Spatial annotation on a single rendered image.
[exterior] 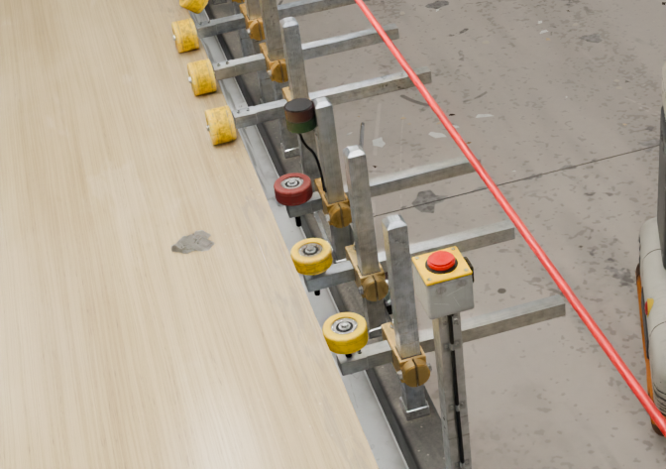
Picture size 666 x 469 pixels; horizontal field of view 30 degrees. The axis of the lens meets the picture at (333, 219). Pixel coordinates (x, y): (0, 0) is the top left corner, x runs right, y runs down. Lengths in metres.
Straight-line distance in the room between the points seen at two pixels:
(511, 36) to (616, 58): 0.46
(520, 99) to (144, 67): 1.86
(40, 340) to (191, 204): 0.47
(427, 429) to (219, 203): 0.67
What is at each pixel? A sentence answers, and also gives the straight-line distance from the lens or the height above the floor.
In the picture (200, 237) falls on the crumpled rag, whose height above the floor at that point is 0.92.
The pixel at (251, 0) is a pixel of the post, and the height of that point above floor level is 1.02.
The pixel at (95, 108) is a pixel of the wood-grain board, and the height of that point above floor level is 0.90.
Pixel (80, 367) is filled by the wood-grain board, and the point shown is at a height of 0.90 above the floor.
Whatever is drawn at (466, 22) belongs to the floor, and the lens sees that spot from 5.27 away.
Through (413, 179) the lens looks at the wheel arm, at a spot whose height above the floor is 0.85.
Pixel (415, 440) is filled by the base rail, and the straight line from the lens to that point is 2.29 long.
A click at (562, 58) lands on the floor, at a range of 4.95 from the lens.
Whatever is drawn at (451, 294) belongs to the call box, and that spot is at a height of 1.19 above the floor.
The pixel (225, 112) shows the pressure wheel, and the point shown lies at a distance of 2.78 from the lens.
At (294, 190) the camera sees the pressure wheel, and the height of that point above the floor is 0.91.
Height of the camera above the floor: 2.31
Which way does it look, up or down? 34 degrees down
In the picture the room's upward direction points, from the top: 8 degrees counter-clockwise
